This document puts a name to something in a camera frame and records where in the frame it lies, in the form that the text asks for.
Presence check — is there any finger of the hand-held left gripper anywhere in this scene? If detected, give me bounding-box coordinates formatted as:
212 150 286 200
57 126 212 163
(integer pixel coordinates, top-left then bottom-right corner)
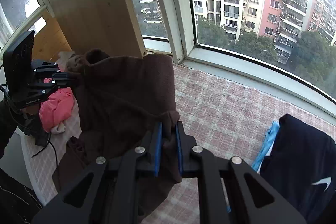
30 60 80 81
26 79 77 95

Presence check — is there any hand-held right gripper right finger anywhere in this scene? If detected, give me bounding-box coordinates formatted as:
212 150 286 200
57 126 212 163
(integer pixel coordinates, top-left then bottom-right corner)
175 121 306 224

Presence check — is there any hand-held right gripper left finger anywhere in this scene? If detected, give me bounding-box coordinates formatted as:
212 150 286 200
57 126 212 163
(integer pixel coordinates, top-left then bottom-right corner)
31 122 163 224

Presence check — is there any brown fleece sweater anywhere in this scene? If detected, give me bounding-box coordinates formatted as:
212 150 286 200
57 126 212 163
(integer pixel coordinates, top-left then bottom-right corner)
52 49 183 224

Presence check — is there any person's left forearm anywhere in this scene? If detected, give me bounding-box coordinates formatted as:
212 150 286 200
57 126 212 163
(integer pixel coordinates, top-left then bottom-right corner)
0 101 25 159

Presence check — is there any beige knit sweater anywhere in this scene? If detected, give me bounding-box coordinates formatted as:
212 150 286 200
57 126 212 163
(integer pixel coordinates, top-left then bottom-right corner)
58 51 88 73

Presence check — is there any pink garment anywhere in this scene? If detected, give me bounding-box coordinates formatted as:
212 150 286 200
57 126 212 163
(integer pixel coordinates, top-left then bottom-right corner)
39 78 75 133

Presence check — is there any light wooden cabinet panel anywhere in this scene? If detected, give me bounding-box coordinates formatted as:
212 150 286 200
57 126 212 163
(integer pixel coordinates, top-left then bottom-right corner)
47 0 147 58

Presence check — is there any light blue folded garment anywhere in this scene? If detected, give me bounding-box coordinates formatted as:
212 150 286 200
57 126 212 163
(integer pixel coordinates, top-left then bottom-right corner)
251 120 280 172

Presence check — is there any person's black jacket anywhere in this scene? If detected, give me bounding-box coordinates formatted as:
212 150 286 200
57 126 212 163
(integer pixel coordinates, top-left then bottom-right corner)
0 168 44 224

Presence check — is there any navy folded sweatshirt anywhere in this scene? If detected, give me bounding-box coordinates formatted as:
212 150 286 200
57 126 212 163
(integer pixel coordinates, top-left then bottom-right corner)
259 114 336 224

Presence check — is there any large bay window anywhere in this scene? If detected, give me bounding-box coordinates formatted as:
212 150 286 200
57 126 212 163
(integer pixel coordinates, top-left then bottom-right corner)
122 0 336 109

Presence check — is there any black cable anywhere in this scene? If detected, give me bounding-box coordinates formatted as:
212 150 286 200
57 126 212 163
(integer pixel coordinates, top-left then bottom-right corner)
31 132 60 167

